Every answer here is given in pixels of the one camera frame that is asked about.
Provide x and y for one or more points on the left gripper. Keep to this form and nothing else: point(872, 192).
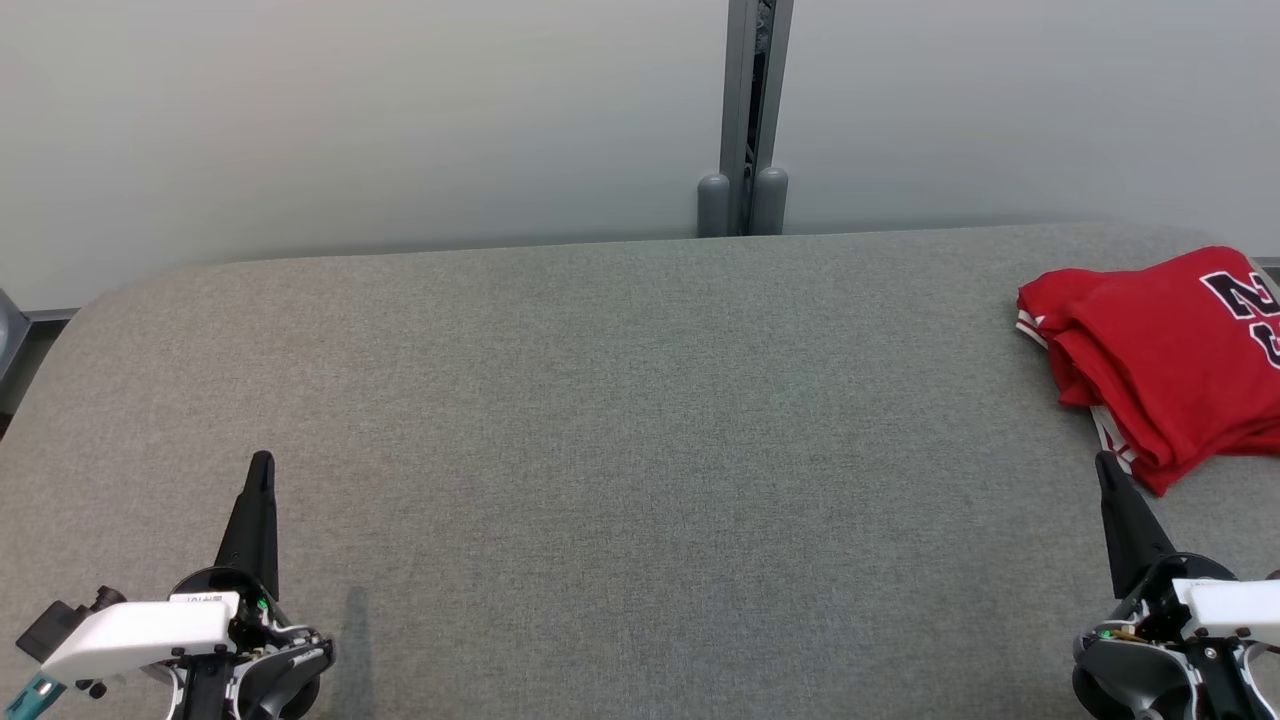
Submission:
point(140, 635)

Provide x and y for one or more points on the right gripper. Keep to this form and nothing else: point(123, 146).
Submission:
point(1230, 610)

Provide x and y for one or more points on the red white t-shirt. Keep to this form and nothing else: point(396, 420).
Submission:
point(1140, 310)

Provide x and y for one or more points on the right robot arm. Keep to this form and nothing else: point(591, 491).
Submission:
point(1130, 677)

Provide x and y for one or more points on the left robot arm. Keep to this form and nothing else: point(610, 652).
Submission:
point(285, 692)

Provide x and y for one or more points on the grey cylindrical post cap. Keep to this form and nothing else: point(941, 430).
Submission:
point(770, 202)
point(714, 208)

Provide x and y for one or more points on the grey aluminium wall post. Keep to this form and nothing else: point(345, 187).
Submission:
point(740, 90)

